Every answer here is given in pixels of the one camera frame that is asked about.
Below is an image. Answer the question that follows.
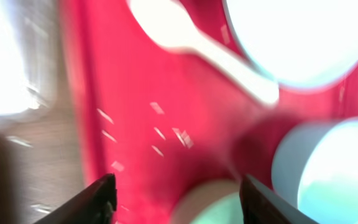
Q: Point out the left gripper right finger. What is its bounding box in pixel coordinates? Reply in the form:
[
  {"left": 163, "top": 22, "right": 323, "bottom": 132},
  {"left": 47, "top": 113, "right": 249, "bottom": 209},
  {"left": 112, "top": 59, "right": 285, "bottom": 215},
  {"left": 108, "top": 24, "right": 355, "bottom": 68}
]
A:
[{"left": 239, "top": 174, "right": 317, "bottom": 224}]

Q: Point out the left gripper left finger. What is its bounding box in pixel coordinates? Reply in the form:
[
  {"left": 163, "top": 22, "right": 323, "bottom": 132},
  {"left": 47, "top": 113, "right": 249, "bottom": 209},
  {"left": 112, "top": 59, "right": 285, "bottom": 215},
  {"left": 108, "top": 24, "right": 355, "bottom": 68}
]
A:
[{"left": 35, "top": 174, "right": 117, "bottom": 224}]

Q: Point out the green bowl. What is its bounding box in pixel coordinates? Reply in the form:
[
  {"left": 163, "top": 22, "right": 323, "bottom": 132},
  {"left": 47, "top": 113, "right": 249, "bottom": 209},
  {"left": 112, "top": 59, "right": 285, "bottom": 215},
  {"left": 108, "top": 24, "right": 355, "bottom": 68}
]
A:
[{"left": 170, "top": 179, "right": 244, "bottom": 224}]

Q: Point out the light blue bowl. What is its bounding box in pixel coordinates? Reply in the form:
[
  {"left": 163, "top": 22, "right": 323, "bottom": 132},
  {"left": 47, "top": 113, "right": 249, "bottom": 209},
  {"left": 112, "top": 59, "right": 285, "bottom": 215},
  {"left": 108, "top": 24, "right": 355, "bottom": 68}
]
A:
[{"left": 272, "top": 117, "right": 358, "bottom": 223}]

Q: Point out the light blue plate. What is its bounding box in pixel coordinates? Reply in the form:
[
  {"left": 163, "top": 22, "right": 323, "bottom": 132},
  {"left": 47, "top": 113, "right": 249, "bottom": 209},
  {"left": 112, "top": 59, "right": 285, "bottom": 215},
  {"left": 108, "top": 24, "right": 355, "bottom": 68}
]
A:
[{"left": 223, "top": 0, "right": 358, "bottom": 90}]

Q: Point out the red serving tray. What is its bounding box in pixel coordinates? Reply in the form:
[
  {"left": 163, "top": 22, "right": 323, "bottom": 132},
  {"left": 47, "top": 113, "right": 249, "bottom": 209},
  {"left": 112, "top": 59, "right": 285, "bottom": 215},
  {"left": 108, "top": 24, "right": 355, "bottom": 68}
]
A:
[{"left": 59, "top": 0, "right": 358, "bottom": 223}]

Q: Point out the clear plastic bin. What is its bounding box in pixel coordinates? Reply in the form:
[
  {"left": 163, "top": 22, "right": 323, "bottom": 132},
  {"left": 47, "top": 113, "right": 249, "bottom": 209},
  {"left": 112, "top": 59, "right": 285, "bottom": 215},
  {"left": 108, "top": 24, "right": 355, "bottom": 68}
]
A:
[{"left": 0, "top": 0, "right": 58, "bottom": 121}]

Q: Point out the white plastic spoon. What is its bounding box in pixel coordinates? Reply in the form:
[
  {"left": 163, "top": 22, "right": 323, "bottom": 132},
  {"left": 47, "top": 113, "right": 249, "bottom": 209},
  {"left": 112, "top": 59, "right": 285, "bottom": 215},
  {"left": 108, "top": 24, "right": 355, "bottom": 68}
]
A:
[{"left": 127, "top": 0, "right": 280, "bottom": 107}]

